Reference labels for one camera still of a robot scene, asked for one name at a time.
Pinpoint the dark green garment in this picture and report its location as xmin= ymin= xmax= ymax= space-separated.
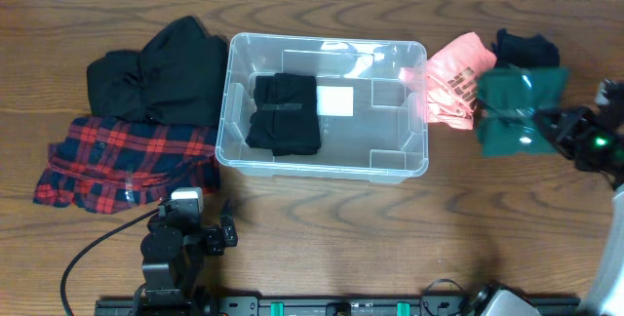
xmin=477 ymin=67 xmax=569 ymax=157

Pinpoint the navy garment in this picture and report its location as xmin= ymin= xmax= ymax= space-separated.
xmin=492 ymin=28 xmax=561 ymax=68

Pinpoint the black taped garment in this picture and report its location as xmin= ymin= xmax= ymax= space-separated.
xmin=246 ymin=73 xmax=321 ymax=156

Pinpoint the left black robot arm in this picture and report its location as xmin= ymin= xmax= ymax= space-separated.
xmin=140 ymin=199 xmax=238 ymax=306

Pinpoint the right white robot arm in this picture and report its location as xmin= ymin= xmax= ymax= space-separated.
xmin=478 ymin=80 xmax=623 ymax=315

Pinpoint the red navy plaid shirt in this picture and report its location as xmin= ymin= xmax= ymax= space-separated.
xmin=33 ymin=117 xmax=220 ymax=215

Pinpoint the large black folded garment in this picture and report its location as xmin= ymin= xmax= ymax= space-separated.
xmin=87 ymin=16 xmax=228 ymax=128

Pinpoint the coral pink printed shirt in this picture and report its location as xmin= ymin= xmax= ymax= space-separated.
xmin=425 ymin=32 xmax=497 ymax=130

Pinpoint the white label in bin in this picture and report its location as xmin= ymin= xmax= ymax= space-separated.
xmin=317 ymin=86 xmax=354 ymax=117

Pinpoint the clear plastic storage bin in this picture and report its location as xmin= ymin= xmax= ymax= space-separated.
xmin=215 ymin=32 xmax=429 ymax=184

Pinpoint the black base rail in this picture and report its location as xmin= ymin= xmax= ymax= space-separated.
xmin=94 ymin=296 xmax=580 ymax=316

